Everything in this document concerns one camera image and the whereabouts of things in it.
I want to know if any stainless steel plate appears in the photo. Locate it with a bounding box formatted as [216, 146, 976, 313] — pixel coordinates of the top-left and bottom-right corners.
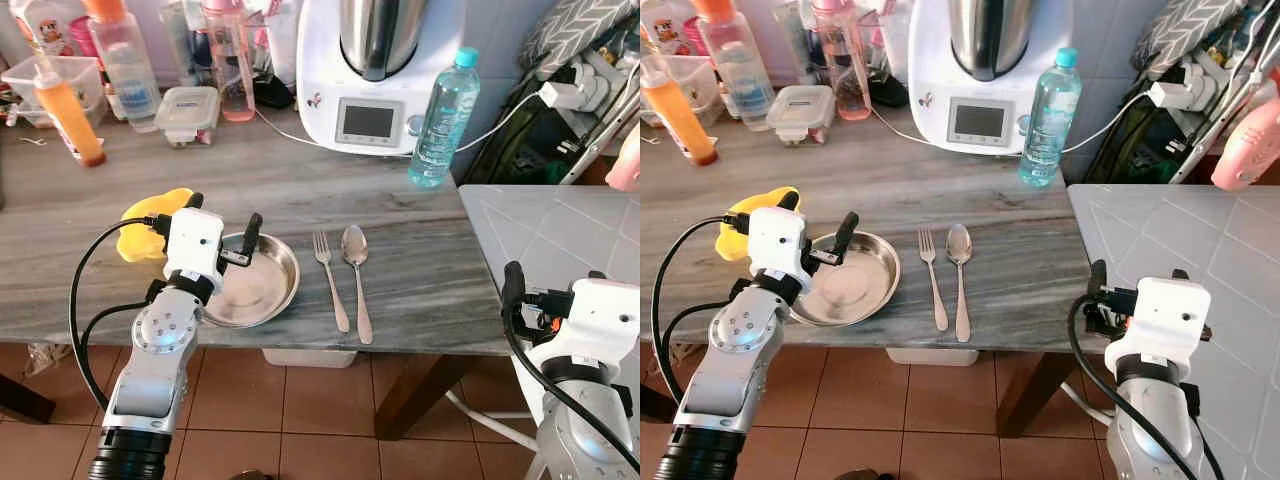
[200, 233, 301, 329]
[790, 232, 901, 327]

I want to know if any yellow plastic bowl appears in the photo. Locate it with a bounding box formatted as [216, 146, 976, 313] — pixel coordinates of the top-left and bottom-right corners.
[120, 188, 196, 263]
[716, 187, 801, 263]

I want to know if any grey plastic folding table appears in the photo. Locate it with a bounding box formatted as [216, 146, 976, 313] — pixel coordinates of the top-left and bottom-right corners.
[1068, 183, 1280, 480]
[458, 185, 641, 480]

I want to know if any silver metal fork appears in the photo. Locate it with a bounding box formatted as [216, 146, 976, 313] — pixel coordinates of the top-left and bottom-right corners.
[312, 231, 351, 334]
[918, 230, 949, 332]

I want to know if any small lidded plastic container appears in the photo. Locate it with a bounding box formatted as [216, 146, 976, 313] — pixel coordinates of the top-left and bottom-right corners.
[766, 85, 836, 144]
[155, 86, 221, 148]

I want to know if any silver metal spoon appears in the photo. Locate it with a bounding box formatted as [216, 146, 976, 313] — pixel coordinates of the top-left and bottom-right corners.
[342, 225, 374, 345]
[946, 223, 973, 343]

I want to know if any brown wooden table leg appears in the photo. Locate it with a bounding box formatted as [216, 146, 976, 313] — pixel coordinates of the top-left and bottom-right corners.
[375, 352, 481, 441]
[995, 352, 1079, 439]

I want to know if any pink plastic object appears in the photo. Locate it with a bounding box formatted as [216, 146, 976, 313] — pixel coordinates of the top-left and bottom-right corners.
[1212, 78, 1280, 191]
[605, 122, 641, 191]

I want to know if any white tray under table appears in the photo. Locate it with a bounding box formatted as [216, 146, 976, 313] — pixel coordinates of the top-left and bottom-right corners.
[262, 348, 358, 368]
[886, 347, 979, 366]

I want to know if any black bag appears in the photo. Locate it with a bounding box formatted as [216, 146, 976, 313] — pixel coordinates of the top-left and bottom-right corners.
[465, 60, 641, 186]
[1085, 60, 1241, 184]

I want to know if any small black object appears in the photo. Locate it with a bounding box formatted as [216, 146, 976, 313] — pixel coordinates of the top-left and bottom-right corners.
[868, 75, 909, 108]
[252, 75, 296, 109]

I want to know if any clear bottle with orange cap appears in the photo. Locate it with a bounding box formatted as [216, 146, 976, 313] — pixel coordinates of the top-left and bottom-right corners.
[692, 0, 776, 131]
[82, 0, 161, 134]

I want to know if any pink drinking bottle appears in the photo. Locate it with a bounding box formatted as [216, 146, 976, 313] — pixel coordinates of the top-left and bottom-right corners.
[812, 0, 873, 121]
[200, 0, 257, 123]

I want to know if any orange sauce squeeze bottle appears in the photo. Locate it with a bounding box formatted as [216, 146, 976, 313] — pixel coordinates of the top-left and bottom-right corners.
[33, 58, 107, 168]
[640, 58, 719, 167]

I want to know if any clear open plastic box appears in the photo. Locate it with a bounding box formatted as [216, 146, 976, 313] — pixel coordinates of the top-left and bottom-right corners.
[0, 56, 109, 129]
[650, 55, 723, 126]

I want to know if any blue plastic water bottle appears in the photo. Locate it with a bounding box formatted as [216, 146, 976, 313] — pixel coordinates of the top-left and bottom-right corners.
[1018, 47, 1083, 189]
[408, 47, 481, 189]

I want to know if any white kitchen cooking machine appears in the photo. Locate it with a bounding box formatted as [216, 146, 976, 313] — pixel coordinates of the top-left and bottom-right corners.
[296, 0, 471, 158]
[907, 0, 1076, 156]

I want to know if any white power adapter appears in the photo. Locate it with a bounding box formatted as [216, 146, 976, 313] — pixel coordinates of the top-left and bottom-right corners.
[540, 78, 613, 113]
[1148, 75, 1216, 111]

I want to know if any white cartoon print carton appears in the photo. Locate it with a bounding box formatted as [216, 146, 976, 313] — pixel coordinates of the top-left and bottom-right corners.
[8, 0, 76, 56]
[645, 0, 706, 56]

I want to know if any grey chevron pattern cushion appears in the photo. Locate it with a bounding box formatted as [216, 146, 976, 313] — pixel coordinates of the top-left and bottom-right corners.
[518, 0, 639, 79]
[1140, 0, 1251, 76]

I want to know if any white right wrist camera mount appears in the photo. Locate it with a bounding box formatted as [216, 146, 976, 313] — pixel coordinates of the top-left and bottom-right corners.
[1105, 277, 1211, 363]
[545, 278, 641, 353]

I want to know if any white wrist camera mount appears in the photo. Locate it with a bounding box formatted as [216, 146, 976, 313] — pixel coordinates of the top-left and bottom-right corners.
[163, 208, 226, 284]
[748, 207, 811, 284]
[545, 278, 641, 353]
[1105, 277, 1211, 363]

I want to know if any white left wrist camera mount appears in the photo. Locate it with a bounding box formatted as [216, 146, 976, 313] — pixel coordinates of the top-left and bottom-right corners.
[748, 207, 811, 284]
[163, 208, 226, 284]

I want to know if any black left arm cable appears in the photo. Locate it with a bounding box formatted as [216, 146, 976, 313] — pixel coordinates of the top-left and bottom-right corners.
[68, 215, 169, 411]
[662, 298, 746, 351]
[651, 215, 753, 346]
[80, 298, 166, 401]

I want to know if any white metal frame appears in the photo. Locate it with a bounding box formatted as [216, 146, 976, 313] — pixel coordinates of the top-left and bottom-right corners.
[560, 60, 641, 186]
[1170, 30, 1280, 184]

